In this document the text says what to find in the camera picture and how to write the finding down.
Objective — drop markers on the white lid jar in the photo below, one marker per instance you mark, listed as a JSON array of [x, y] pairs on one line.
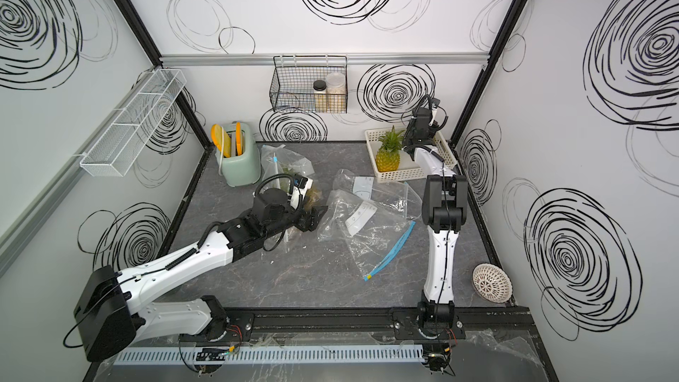
[[336, 92]]

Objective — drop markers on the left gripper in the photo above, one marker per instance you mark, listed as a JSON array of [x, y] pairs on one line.
[[313, 220]]

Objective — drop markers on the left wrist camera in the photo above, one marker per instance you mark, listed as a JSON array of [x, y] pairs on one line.
[[300, 187]]

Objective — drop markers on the black wire basket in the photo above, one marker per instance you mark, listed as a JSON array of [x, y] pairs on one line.
[[293, 76]]

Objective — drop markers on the mint green toaster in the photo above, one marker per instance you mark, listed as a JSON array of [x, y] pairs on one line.
[[246, 169]]

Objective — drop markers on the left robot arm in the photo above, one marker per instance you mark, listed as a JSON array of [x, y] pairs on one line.
[[119, 308]]

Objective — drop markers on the white plastic basket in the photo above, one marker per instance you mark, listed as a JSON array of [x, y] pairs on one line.
[[408, 169]]

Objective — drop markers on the white wire shelf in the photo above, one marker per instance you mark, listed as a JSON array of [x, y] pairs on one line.
[[114, 152]]

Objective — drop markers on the orange toast slice right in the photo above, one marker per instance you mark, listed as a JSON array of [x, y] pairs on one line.
[[238, 136]]

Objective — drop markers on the yellow toast slice left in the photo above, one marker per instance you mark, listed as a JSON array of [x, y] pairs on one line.
[[222, 140]]

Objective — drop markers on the pineapple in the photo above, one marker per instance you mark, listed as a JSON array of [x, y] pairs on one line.
[[388, 156]]

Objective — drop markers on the white woven ball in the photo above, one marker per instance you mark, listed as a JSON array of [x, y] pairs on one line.
[[492, 283]]

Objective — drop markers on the black lid spice jar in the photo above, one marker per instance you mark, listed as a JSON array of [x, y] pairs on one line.
[[320, 96]]

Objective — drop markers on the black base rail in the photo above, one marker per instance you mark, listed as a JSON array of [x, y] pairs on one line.
[[243, 324]]

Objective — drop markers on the zip-top bag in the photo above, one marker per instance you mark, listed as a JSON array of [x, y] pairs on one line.
[[397, 196], [275, 160], [313, 198], [373, 234]]

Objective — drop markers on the grey cable duct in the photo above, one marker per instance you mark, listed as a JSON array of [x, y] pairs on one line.
[[206, 356]]

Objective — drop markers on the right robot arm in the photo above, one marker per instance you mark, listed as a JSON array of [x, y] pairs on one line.
[[443, 213]]

